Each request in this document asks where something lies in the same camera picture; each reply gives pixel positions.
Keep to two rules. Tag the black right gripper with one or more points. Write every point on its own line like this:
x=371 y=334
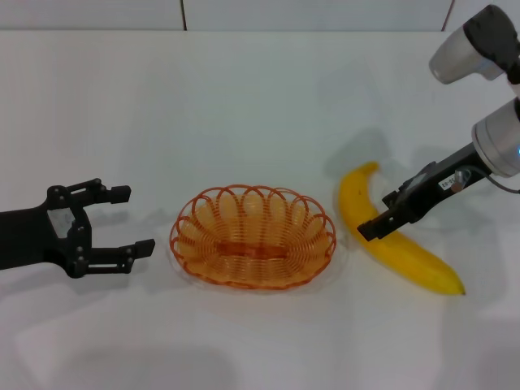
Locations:
x=430 y=191

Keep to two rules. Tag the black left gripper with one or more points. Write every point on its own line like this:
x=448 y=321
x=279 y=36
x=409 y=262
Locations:
x=28 y=235

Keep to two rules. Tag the yellow banana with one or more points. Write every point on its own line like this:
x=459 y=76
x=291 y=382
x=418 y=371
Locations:
x=357 y=195

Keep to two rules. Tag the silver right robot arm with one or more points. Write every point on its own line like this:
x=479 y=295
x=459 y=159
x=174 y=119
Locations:
x=499 y=138

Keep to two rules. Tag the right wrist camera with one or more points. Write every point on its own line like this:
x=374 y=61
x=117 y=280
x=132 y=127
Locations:
x=467 y=44

